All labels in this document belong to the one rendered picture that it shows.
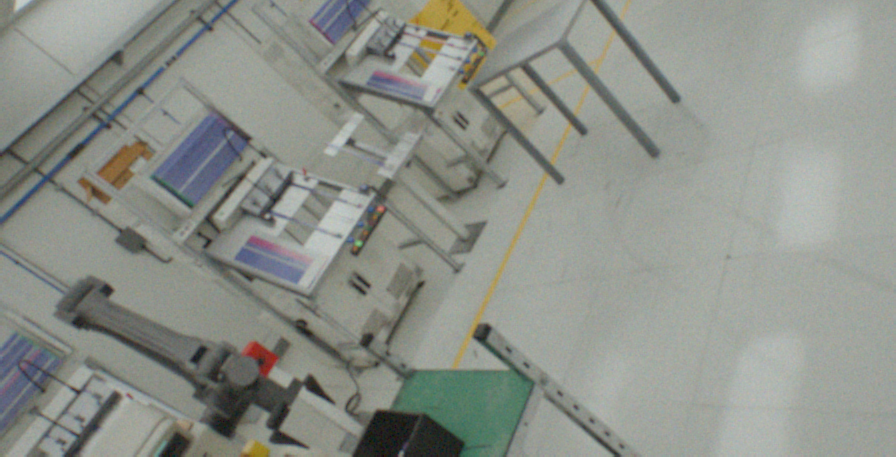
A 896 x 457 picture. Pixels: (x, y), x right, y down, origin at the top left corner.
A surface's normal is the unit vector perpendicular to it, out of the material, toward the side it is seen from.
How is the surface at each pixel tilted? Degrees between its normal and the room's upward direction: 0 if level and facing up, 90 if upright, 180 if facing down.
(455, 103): 90
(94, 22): 90
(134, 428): 42
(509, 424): 0
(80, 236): 90
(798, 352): 0
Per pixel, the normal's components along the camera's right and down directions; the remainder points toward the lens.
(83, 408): -0.03, -0.59
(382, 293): 0.61, -0.21
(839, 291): -0.68, -0.64
